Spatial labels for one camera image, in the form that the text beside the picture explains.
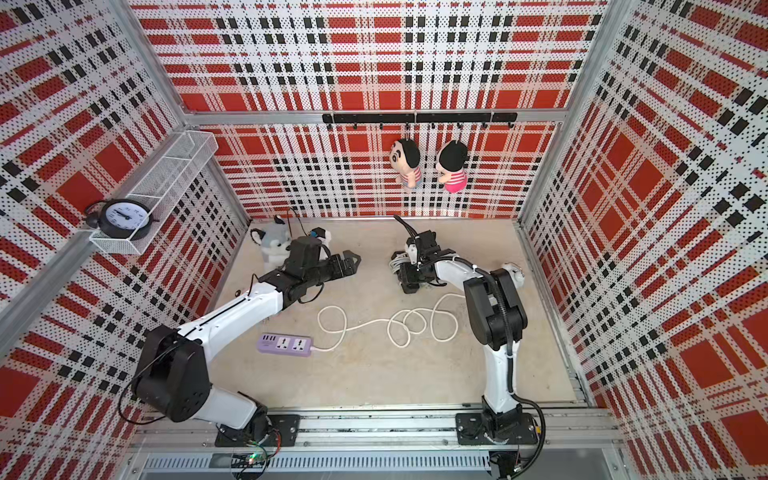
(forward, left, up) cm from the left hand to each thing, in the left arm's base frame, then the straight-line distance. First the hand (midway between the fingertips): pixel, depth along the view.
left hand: (353, 260), depth 87 cm
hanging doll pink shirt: (+31, -30, +12) cm, 45 cm away
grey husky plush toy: (+7, +25, 0) cm, 26 cm away
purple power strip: (-20, +20, -15) cm, 32 cm away
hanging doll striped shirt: (+27, -16, +17) cm, 36 cm away
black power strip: (-1, -16, -5) cm, 17 cm away
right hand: (+4, -17, -13) cm, 22 cm away
